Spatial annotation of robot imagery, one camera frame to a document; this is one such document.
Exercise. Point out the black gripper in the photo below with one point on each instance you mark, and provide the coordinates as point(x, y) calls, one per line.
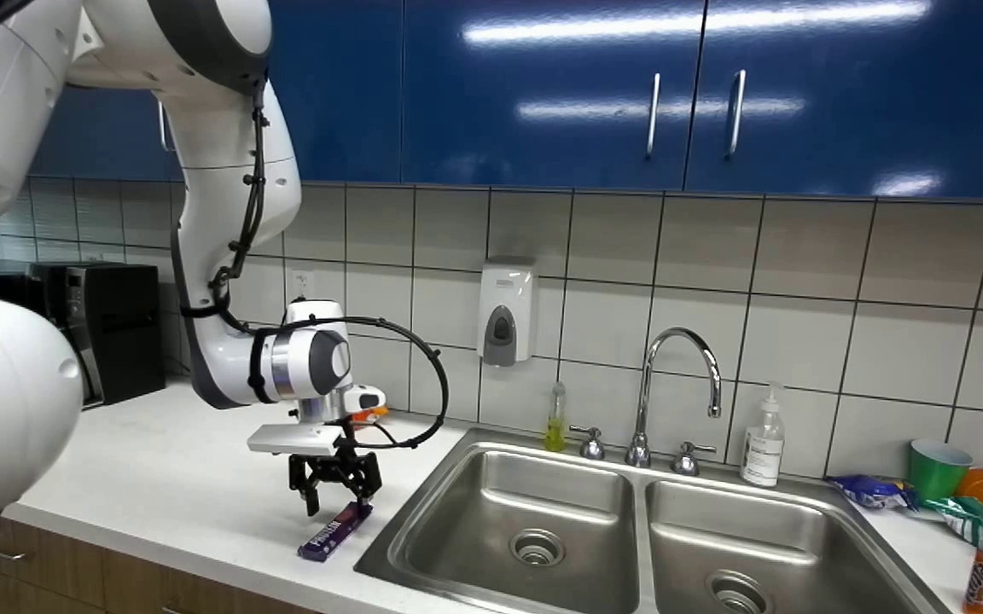
point(337, 465)

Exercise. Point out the purple protein bar packet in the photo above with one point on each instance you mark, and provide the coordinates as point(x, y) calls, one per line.
point(339, 531)

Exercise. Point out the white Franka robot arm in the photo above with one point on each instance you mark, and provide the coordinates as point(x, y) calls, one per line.
point(2, 113)

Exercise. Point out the orange snack packet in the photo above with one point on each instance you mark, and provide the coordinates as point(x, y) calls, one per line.
point(369, 417)

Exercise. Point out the stainless steel double sink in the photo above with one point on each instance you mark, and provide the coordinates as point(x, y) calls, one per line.
point(583, 533)

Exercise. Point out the chrome sink faucet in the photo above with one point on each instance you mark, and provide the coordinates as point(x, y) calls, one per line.
point(638, 450)

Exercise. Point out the blue snack packet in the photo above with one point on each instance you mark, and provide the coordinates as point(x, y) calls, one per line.
point(868, 491)

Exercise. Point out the green dish soap bottle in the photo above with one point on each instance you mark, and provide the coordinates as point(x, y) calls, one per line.
point(554, 427)

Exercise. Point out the wooden base cabinet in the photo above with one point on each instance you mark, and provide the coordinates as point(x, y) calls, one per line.
point(117, 574)

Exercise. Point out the black countertop appliance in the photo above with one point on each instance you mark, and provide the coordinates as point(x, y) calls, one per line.
point(117, 328)

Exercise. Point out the clear pump soap bottle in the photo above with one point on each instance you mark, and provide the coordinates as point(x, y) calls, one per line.
point(762, 448)

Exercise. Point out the green plastic cup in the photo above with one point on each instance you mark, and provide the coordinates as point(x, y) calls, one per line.
point(938, 465)

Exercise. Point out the green snack bag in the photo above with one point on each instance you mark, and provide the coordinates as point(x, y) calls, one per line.
point(971, 520)

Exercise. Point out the white wall outlet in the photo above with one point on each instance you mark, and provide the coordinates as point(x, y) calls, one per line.
point(303, 280)

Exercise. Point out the white wall soap dispenser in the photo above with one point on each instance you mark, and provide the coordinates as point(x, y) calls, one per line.
point(506, 307)

